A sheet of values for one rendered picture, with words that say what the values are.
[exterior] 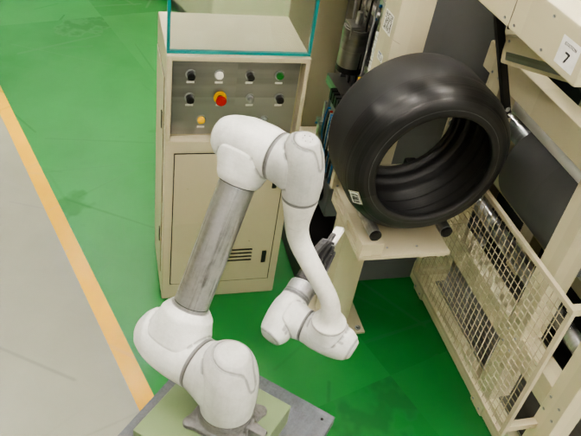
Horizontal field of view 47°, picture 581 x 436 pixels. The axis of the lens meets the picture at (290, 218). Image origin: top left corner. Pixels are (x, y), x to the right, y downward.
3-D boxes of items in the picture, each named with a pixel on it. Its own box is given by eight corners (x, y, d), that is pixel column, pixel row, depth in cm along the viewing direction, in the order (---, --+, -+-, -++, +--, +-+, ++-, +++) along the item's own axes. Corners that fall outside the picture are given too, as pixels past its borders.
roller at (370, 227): (344, 173, 262) (354, 174, 263) (340, 182, 264) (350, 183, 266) (373, 231, 236) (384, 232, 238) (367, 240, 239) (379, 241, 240)
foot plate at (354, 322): (297, 297, 336) (298, 293, 334) (347, 292, 343) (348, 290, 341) (311, 338, 316) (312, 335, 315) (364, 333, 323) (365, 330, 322)
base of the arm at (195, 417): (247, 464, 180) (249, 452, 177) (180, 425, 187) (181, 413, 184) (280, 417, 194) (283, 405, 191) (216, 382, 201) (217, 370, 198)
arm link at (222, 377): (231, 440, 179) (239, 387, 166) (180, 404, 186) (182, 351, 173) (266, 402, 191) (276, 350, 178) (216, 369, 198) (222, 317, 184)
